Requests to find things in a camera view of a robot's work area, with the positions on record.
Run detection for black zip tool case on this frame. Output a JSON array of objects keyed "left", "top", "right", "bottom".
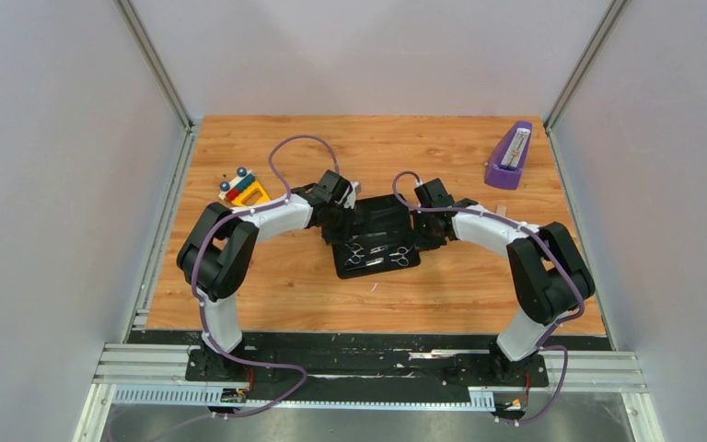
[{"left": 331, "top": 194, "right": 421, "bottom": 280}]

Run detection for aluminium frame post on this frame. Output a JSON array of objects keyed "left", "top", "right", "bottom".
[
  {"left": 114, "top": 0, "right": 195, "bottom": 133},
  {"left": 543, "top": 0, "right": 631, "bottom": 134}
]

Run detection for right aluminium frame post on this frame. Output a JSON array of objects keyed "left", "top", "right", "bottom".
[{"left": 543, "top": 0, "right": 631, "bottom": 134}]

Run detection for colourful toy block truck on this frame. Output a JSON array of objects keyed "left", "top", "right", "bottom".
[{"left": 218, "top": 167, "right": 272, "bottom": 207}]

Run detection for silver hair scissors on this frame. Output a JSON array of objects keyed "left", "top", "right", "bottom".
[{"left": 343, "top": 242, "right": 367, "bottom": 268}]

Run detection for purple metronome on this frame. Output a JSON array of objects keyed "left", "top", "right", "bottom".
[{"left": 484, "top": 121, "right": 533, "bottom": 191}]

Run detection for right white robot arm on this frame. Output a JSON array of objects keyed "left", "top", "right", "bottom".
[{"left": 411, "top": 179, "right": 596, "bottom": 385}]

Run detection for left aluminium frame post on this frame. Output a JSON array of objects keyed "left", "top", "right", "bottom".
[{"left": 114, "top": 0, "right": 195, "bottom": 133}]

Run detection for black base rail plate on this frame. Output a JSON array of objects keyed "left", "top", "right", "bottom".
[{"left": 126, "top": 330, "right": 614, "bottom": 404}]

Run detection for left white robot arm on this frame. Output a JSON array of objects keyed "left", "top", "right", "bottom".
[{"left": 177, "top": 170, "right": 360, "bottom": 380}]

